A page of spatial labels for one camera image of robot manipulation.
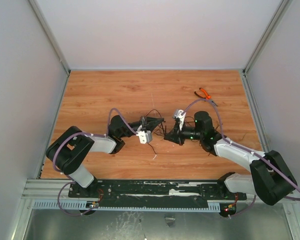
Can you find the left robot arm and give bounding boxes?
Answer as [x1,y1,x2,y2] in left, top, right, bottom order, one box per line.
[45,115,164,198]

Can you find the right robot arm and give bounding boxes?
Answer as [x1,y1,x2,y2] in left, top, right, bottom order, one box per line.
[164,109,297,206]

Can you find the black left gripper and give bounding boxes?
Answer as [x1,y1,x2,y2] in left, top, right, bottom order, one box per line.
[119,115,164,138]

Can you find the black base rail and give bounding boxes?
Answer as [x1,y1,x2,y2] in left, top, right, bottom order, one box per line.
[68,179,247,207]

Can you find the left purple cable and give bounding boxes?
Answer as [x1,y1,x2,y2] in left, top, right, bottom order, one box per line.
[52,107,143,217]

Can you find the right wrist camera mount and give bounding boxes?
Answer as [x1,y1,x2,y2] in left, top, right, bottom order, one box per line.
[173,109,186,131]

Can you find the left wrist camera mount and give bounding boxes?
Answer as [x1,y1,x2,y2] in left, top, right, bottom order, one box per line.
[136,130,153,144]

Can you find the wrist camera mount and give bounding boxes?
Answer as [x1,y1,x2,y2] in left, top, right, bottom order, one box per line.
[173,109,186,131]
[136,130,153,144]

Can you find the grey slotted cable duct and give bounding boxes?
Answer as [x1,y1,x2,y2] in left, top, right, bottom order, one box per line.
[32,199,221,213]

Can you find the orange handled pliers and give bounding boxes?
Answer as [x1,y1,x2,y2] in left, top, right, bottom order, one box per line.
[194,87,218,107]

